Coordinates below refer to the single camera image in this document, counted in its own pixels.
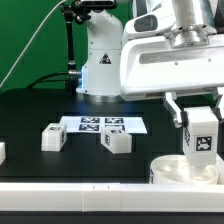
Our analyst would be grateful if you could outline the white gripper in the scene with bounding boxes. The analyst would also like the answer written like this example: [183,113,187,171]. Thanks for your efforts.
[120,13,224,128]

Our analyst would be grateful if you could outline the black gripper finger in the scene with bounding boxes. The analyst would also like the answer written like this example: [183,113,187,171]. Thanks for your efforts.
[213,87,224,123]

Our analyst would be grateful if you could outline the white round stool seat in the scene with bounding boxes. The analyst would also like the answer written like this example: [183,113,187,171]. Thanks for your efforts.
[149,155,219,185]

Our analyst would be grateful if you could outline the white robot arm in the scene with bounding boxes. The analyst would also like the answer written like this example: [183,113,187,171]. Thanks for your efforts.
[81,0,224,127]

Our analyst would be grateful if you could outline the paper sheet with tags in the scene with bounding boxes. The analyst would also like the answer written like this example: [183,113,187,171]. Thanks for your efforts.
[60,116,147,134]

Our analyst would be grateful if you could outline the white block at left edge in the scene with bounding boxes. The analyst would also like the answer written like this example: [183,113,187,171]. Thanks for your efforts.
[0,142,6,165]

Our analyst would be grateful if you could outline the white front fence rail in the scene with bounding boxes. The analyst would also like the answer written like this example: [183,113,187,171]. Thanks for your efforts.
[0,183,224,212]

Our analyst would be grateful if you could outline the black cables on table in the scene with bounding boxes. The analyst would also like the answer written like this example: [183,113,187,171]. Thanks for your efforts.
[25,71,78,90]

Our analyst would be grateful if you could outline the black camera stand pole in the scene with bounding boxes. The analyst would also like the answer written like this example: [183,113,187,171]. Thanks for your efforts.
[60,0,122,95]

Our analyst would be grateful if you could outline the white cable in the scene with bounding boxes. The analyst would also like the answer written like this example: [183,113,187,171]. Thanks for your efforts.
[0,0,68,89]

